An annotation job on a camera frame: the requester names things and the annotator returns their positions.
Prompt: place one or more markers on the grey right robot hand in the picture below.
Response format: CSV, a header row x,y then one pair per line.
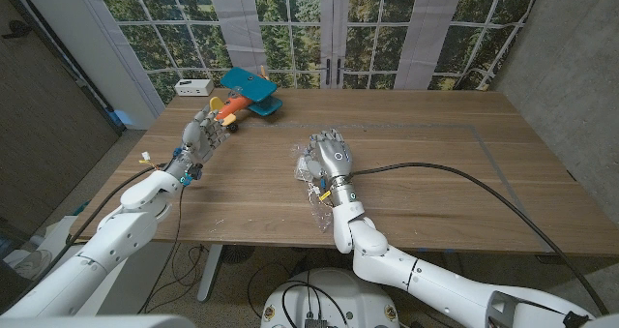
x,y
333,156

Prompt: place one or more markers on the teal orange toy plane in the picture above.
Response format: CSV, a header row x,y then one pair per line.
x,y
249,83

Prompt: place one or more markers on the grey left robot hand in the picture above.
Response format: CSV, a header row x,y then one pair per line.
x,y
200,139

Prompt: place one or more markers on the printed forest window backdrop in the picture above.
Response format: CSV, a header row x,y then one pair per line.
x,y
290,28

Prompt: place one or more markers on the white sneaker shoe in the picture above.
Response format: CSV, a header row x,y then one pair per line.
x,y
31,262

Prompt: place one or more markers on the black round floor object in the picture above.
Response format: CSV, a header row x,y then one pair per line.
x,y
237,254

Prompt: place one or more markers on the white floor sheet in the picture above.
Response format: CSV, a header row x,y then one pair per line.
x,y
53,231

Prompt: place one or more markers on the clear plastic wrap sheet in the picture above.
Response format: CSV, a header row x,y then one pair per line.
x,y
316,207

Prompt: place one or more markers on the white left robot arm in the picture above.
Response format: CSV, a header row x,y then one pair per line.
x,y
106,250

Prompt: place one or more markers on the grey metal table leg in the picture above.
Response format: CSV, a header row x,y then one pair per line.
x,y
210,275

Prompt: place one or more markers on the white power strip box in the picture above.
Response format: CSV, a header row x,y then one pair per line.
x,y
193,87

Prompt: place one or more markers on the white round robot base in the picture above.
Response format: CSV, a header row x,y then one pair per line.
x,y
333,299

